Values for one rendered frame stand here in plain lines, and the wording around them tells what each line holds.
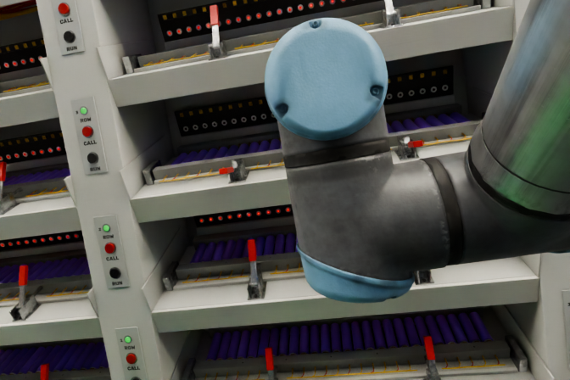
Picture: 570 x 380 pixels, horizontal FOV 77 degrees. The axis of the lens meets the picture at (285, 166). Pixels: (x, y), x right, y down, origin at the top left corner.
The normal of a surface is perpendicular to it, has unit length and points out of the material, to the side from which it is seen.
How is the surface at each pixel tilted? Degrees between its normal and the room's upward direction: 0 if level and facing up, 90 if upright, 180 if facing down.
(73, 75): 90
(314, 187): 88
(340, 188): 87
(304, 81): 82
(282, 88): 82
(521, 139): 112
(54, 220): 107
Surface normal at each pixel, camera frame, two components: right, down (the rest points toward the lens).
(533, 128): -0.84, 0.51
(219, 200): -0.07, 0.38
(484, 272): -0.18, -0.91
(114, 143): -0.11, 0.10
